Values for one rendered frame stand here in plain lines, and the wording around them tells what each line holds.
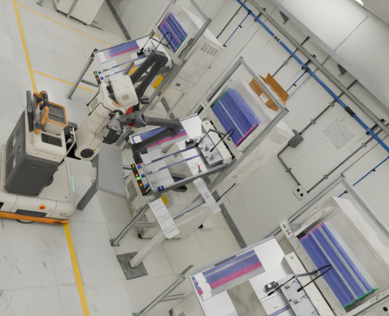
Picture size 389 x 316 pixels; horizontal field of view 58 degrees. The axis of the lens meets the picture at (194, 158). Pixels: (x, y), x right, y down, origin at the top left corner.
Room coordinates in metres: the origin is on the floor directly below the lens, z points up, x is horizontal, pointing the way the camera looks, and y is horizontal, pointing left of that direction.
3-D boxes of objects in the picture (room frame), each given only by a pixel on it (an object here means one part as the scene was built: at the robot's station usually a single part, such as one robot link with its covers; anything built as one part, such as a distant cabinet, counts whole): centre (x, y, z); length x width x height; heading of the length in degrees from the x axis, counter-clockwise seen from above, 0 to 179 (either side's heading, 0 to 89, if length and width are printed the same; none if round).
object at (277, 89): (3.35, -0.14, 1.82); 0.68 x 0.30 x 0.20; 51
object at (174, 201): (3.18, -0.07, 0.31); 0.70 x 0.65 x 0.62; 51
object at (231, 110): (3.05, -0.04, 1.52); 0.51 x 0.13 x 0.27; 51
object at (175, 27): (4.11, 1.05, 0.95); 1.35 x 0.82 x 1.90; 141
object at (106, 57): (3.94, 1.17, 0.66); 1.01 x 0.73 x 1.31; 141
